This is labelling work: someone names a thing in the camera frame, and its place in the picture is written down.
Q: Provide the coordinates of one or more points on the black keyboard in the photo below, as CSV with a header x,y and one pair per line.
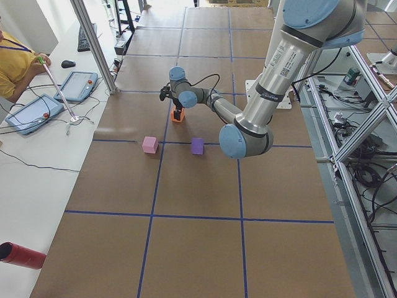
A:
x,y
83,43

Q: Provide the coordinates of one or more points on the black computer mouse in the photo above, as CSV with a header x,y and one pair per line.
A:
x,y
68,64

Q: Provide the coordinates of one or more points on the light pink foam cube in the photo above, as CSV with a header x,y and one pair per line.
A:
x,y
150,145

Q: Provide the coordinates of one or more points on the aluminium frame post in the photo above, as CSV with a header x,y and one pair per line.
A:
x,y
99,57

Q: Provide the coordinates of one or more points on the pink stick tool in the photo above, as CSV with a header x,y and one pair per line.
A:
x,y
74,117

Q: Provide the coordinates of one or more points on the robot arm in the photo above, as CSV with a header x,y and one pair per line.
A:
x,y
306,26

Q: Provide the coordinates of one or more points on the brown paper table cover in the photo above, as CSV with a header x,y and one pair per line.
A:
x,y
174,224

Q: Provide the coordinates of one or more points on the person in yellow shirt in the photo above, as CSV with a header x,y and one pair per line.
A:
x,y
19,66

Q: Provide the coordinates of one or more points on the far teach pendant tablet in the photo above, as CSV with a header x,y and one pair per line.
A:
x,y
78,85

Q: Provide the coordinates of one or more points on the teach pendant tablet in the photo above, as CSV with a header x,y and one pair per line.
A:
x,y
78,85
34,115

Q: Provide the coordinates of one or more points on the red cylinder tube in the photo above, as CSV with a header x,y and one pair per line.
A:
x,y
21,256

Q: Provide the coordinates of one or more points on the orange foam cube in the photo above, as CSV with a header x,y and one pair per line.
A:
x,y
182,115

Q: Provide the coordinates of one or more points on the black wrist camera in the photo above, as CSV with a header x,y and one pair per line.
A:
x,y
165,92

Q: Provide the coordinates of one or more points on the near teach pendant tablet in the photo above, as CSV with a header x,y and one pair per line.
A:
x,y
34,115

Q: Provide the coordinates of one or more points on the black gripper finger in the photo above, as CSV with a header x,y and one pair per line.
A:
x,y
177,114

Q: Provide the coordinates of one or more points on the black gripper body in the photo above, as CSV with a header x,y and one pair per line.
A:
x,y
177,107

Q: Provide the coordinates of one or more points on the dark purple foam cube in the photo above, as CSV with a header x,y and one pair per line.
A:
x,y
197,146

